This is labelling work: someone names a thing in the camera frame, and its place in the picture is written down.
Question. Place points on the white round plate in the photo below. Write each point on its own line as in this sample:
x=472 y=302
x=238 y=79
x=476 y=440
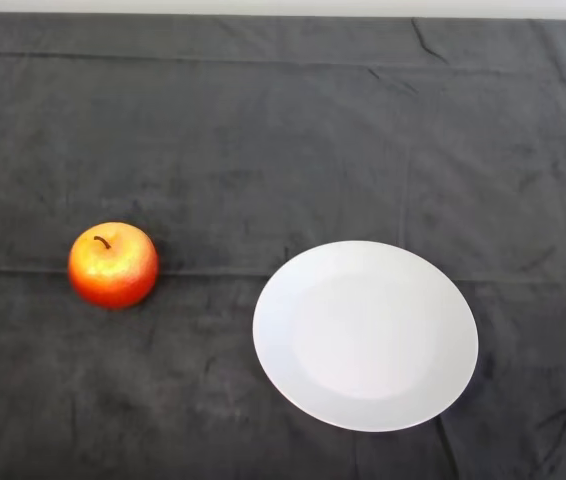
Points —
x=365 y=335

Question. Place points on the red yellow apple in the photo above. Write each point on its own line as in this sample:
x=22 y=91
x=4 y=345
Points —
x=113 y=270

